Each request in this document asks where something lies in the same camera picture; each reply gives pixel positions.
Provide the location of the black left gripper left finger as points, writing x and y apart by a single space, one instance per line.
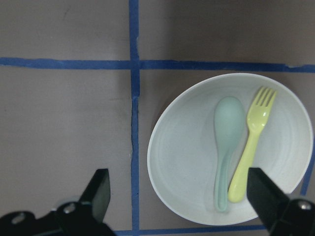
97 193

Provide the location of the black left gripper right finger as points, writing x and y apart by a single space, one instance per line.
268 201

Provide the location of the yellow plastic fork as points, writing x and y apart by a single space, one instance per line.
256 120

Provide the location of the white round plate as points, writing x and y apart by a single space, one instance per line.
182 153

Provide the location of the mint green plastic spoon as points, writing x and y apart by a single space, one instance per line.
229 122

